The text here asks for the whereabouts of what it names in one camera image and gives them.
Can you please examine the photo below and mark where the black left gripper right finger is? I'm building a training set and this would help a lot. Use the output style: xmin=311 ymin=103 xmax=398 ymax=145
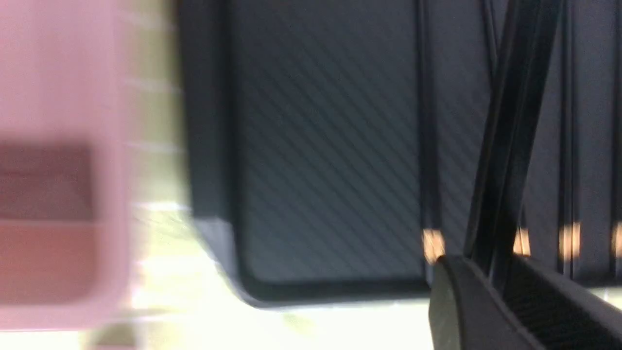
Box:
xmin=503 ymin=256 xmax=622 ymax=350

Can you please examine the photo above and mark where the black chopstick gold band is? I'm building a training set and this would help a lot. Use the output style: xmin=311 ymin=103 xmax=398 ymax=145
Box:
xmin=610 ymin=0 xmax=622 ymax=282
xmin=481 ymin=0 xmax=531 ymax=258
xmin=415 ymin=0 xmax=445 ymax=284
xmin=558 ymin=0 xmax=581 ymax=279

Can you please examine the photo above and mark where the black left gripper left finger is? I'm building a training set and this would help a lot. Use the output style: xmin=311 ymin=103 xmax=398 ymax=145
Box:
xmin=429 ymin=256 xmax=535 ymax=350

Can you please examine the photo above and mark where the pink plastic container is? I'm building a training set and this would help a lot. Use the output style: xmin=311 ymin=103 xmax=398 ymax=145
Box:
xmin=0 ymin=0 xmax=133 ymax=332

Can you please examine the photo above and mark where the black plastic tray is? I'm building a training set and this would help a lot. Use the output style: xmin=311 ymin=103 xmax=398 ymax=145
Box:
xmin=174 ymin=0 xmax=621 ymax=307

